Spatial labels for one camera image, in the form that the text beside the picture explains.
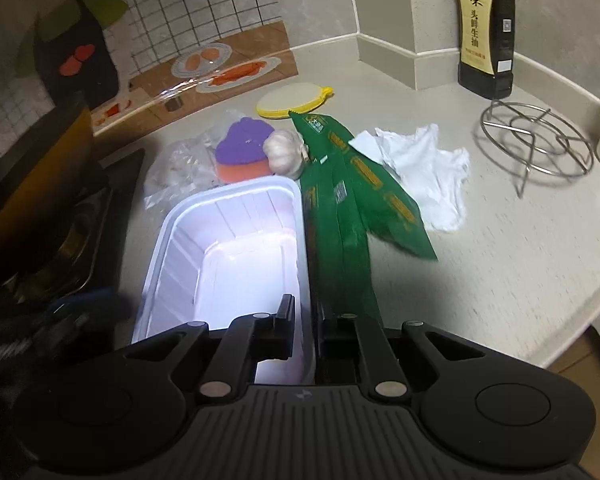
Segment green snack packet strip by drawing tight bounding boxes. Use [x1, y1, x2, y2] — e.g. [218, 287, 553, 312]
[287, 110, 438, 361]

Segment yellow round lid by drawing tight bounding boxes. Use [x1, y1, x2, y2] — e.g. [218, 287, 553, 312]
[256, 81, 336, 120]

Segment white plastic bin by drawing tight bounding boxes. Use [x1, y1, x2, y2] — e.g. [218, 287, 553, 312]
[130, 175, 315, 386]

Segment clear plastic bag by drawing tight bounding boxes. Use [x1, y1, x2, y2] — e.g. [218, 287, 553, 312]
[142, 110, 241, 211]

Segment printed wall sticker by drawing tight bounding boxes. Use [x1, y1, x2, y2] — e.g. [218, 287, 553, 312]
[0, 0, 356, 136]

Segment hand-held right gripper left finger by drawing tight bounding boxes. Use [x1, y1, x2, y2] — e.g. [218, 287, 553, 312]
[122, 294, 297, 401]

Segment purple and orange sponge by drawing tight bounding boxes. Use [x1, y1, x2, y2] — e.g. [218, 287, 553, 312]
[215, 117, 273, 188]

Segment garlic bulb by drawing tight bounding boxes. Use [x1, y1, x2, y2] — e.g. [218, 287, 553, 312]
[262, 129, 311, 180]

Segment black gas stove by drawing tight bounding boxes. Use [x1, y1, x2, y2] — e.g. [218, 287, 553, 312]
[0, 147, 146, 311]

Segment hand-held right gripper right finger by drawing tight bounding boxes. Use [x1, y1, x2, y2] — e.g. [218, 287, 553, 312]
[316, 312, 486, 401]

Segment dark soy sauce bottle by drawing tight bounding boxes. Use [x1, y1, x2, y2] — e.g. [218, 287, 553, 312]
[455, 0, 517, 100]

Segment dark wok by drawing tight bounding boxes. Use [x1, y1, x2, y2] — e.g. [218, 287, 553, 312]
[0, 95, 98, 281]

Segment metal wire steaming rack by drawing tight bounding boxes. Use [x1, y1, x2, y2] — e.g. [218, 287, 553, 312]
[472, 99, 595, 198]

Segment crumpled white tissue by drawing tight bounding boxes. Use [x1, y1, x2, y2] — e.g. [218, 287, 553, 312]
[350, 124, 471, 233]

